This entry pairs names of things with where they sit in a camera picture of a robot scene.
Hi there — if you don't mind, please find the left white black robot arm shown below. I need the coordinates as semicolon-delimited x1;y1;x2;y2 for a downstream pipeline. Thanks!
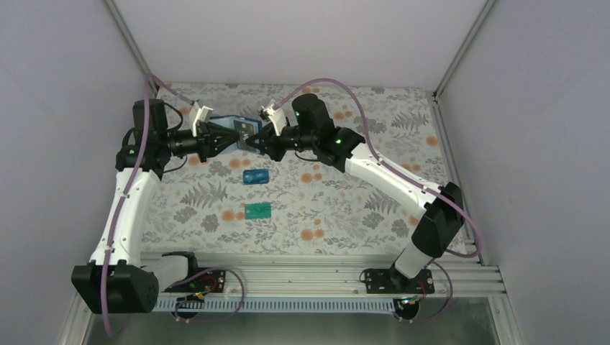
71;98;240;315

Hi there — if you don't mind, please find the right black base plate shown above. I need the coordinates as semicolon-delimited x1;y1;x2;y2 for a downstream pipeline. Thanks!
359;268;435;295

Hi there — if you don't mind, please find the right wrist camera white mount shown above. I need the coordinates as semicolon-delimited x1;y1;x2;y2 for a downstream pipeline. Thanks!
259;99;288;137

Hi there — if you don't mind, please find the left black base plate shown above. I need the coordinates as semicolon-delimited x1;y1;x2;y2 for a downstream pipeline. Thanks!
164;270;227;294

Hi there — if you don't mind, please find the grey slotted cable duct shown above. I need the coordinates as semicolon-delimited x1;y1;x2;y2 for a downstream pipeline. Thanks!
152;296;395;314

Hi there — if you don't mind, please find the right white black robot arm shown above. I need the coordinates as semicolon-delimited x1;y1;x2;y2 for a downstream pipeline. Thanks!
246;93;465;293

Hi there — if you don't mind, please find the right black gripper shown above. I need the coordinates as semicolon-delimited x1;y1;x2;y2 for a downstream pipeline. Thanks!
245;121;317;162

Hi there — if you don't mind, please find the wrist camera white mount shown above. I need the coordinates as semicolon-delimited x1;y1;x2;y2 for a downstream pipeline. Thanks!
259;99;288;137
188;100;213;137

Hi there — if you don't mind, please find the blue card holder wallet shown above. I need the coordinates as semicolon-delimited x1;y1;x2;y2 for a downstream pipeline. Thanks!
207;115;263;155

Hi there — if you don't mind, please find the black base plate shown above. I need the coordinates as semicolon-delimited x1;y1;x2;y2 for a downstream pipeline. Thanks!
359;268;435;295
164;270;227;294

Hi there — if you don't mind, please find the floral patterned table mat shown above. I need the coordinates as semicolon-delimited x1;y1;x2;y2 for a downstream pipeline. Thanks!
141;84;448;255

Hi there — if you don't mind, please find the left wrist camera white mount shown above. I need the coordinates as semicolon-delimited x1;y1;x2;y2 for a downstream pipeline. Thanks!
188;100;213;137

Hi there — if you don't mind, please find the aluminium rail frame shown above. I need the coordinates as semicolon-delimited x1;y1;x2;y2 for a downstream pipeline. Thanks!
196;252;506;298

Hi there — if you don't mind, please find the green credit card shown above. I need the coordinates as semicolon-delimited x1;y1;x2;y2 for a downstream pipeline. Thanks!
244;203;272;220

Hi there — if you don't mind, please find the black credit card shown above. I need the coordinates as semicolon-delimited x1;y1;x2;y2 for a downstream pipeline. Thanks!
233;118;263;154

